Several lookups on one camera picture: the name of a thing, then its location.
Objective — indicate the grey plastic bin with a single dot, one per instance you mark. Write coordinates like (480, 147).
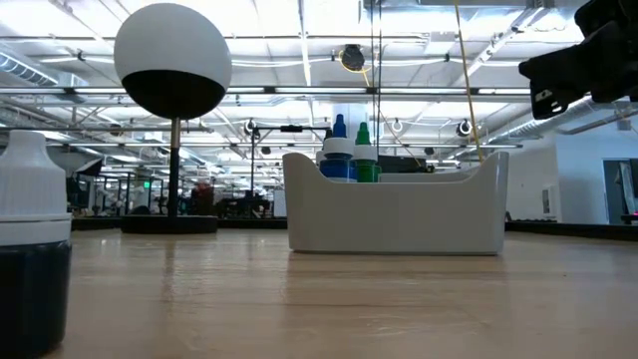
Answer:
(399, 214)

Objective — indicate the wall-mounted notice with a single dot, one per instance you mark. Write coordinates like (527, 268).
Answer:
(546, 201)

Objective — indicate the white building column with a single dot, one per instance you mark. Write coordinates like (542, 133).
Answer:
(351, 112)

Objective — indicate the black perforated computer case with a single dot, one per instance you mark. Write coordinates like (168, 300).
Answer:
(404, 164)

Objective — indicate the silver ventilation duct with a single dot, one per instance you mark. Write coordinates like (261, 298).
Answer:
(548, 124)

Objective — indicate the large green food coloring bottle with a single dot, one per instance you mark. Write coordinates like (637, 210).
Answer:
(365, 152)

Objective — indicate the large blue food coloring bottle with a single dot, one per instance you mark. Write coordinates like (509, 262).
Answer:
(339, 147)

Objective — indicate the small dark white-capped bottle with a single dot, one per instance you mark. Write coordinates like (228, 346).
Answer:
(30, 199)

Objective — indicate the dark red chair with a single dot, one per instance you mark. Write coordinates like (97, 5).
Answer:
(202, 199)

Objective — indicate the distant black robot workstation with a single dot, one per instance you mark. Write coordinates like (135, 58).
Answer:
(107, 197)

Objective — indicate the black metal stand frame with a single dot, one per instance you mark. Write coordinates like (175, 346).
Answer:
(291, 128)

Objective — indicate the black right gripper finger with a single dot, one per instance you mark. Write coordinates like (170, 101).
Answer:
(568, 50)
(558, 75)

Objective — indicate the white globe table lamp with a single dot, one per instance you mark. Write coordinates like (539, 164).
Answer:
(174, 45)

